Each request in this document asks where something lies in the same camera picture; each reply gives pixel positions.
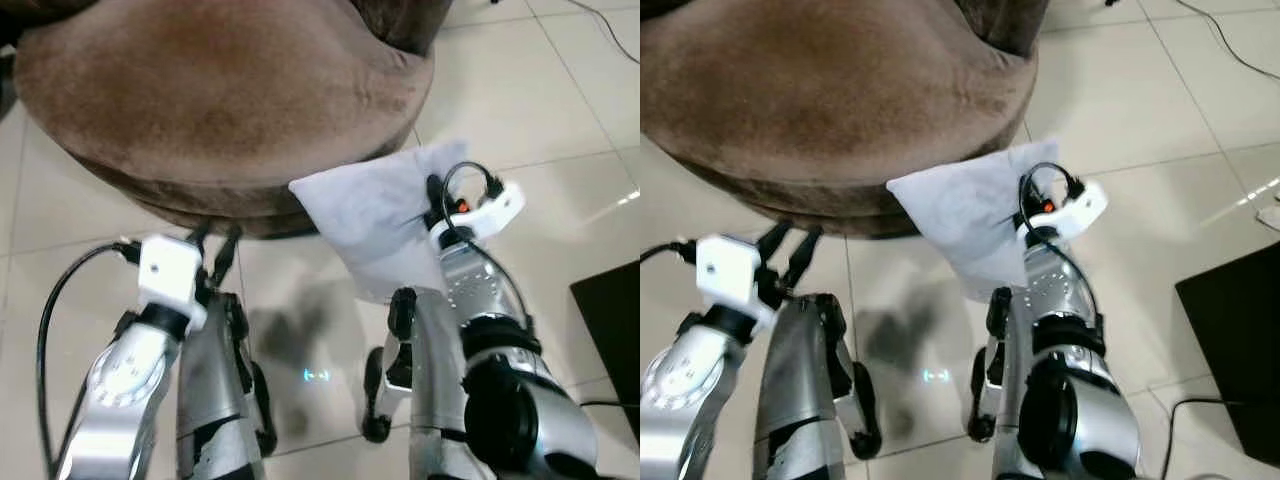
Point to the grey rectangular pillow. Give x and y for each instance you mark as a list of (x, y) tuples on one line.
[(370, 220), (965, 215)]

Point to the brown round velvet sofa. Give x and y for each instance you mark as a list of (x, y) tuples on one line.
[(210, 100), (830, 100)]

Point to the silver robot left leg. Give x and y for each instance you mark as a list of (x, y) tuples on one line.
[(215, 390), (805, 390)]

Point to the silver robot leg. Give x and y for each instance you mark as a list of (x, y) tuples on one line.
[(425, 380), (215, 390), (1005, 390), (805, 390)]

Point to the black box ottoman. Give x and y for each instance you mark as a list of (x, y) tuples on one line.
[(1235, 360), (612, 340)]

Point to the silver robot right leg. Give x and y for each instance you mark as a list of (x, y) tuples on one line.
[(1005, 390), (425, 380)]

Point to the crumpled white grey cloth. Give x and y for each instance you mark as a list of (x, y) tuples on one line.
[(1270, 215)]

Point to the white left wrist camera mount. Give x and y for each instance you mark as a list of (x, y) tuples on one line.
[(730, 275), (170, 275)]

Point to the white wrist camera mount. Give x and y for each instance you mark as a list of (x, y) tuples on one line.
[(730, 275), (1080, 207), (170, 275), (495, 210)]

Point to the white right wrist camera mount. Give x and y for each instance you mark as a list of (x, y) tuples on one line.
[(495, 210), (1080, 207)]

